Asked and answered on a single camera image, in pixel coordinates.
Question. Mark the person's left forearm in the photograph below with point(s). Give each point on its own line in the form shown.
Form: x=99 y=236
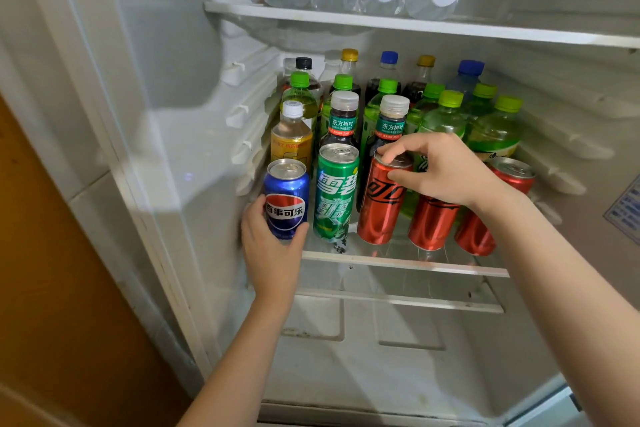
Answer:
x=235 y=371

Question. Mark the blue sports drink bottle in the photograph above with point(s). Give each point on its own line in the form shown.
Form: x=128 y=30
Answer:
x=470 y=69

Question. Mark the glass fridge shelf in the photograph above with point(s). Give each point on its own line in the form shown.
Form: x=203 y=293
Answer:
x=400 y=266
x=450 y=29

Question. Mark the blue Pepsi can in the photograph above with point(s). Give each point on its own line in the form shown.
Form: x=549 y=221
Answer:
x=285 y=186

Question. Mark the iced tea bottle black cap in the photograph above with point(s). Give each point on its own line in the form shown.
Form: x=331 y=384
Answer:
x=303 y=63

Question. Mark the orange energy drink bottle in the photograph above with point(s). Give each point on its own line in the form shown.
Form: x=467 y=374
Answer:
x=291 y=136

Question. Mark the white refrigerator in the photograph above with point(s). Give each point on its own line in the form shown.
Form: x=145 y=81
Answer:
x=150 y=91

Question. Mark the person's left hand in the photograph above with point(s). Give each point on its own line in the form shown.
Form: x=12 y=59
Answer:
x=272 y=271

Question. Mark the person's right forearm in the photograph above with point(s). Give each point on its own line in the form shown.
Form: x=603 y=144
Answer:
x=565 y=301

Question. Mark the green Sprite can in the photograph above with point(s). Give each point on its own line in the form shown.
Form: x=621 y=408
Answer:
x=336 y=191

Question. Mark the blue instruction sticker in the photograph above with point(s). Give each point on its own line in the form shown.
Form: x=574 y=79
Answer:
x=625 y=216

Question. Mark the person's right hand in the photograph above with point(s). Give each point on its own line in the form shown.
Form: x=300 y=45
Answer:
x=450 y=176

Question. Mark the cola bottle blue cap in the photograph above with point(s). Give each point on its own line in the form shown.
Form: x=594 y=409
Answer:
x=389 y=57

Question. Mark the cola bottle yellow cap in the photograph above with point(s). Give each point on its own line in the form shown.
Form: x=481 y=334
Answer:
x=349 y=55
x=426 y=61

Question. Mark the glass crisper cover shelf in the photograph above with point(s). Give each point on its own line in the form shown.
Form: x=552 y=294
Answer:
x=400 y=300

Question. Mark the printed clear plastic bag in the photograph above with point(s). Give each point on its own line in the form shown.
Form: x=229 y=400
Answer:
x=341 y=245

